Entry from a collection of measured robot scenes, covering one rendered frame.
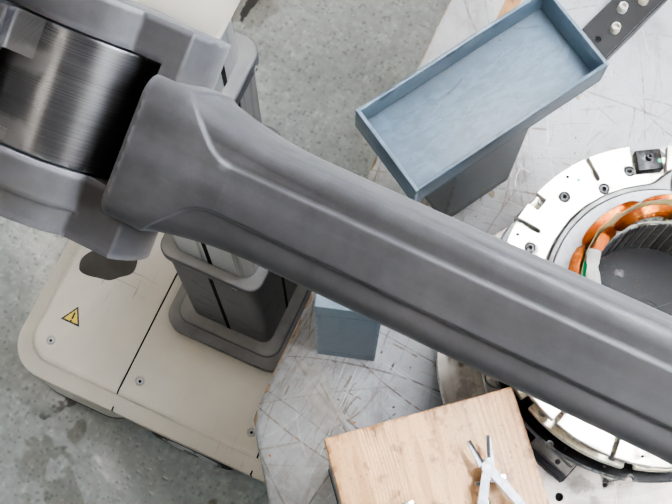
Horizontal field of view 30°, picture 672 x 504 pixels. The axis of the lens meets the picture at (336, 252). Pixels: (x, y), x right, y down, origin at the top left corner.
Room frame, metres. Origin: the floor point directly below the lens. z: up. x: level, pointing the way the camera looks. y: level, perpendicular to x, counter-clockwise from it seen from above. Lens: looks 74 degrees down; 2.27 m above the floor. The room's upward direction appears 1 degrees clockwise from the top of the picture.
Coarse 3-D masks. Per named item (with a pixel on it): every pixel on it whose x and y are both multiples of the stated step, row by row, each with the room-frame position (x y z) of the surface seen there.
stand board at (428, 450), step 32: (416, 416) 0.17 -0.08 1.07; (448, 416) 0.17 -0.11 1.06; (480, 416) 0.17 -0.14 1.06; (512, 416) 0.17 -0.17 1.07; (352, 448) 0.14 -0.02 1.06; (384, 448) 0.14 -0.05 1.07; (416, 448) 0.14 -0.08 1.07; (448, 448) 0.14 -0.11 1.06; (480, 448) 0.14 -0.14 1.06; (512, 448) 0.14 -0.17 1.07; (352, 480) 0.11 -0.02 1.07; (384, 480) 0.11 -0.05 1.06; (416, 480) 0.11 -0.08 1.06; (448, 480) 0.11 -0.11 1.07; (512, 480) 0.11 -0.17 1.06
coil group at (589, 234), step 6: (624, 204) 0.37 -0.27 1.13; (630, 204) 0.37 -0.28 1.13; (612, 210) 0.36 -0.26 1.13; (618, 210) 0.36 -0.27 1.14; (624, 210) 0.36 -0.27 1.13; (600, 216) 0.36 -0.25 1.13; (606, 216) 0.35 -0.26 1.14; (612, 216) 0.35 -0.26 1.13; (594, 222) 0.35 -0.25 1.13; (600, 222) 0.35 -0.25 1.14; (606, 222) 0.35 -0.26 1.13; (594, 228) 0.34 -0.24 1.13; (588, 234) 0.34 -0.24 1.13; (594, 234) 0.34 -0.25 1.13; (582, 240) 0.33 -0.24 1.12; (588, 240) 0.33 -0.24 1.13; (588, 246) 0.33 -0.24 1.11
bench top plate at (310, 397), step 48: (480, 0) 0.76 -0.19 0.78; (576, 0) 0.76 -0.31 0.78; (432, 48) 0.69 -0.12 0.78; (624, 48) 0.69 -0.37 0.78; (624, 96) 0.63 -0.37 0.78; (528, 144) 0.56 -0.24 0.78; (576, 144) 0.56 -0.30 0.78; (624, 144) 0.56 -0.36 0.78; (528, 192) 0.49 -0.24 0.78; (384, 336) 0.31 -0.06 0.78; (288, 384) 0.25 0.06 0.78; (336, 384) 0.25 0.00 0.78; (384, 384) 0.25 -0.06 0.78; (432, 384) 0.25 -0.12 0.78; (288, 432) 0.19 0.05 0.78; (336, 432) 0.19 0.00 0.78; (288, 480) 0.14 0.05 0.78
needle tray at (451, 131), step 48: (528, 0) 0.61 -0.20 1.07; (480, 48) 0.58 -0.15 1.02; (528, 48) 0.58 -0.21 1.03; (576, 48) 0.57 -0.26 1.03; (384, 96) 0.50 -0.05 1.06; (432, 96) 0.52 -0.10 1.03; (480, 96) 0.52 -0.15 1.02; (528, 96) 0.52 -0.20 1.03; (576, 96) 0.52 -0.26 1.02; (384, 144) 0.45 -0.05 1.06; (432, 144) 0.47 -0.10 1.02; (480, 144) 0.47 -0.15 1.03; (432, 192) 0.48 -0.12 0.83; (480, 192) 0.48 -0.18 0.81
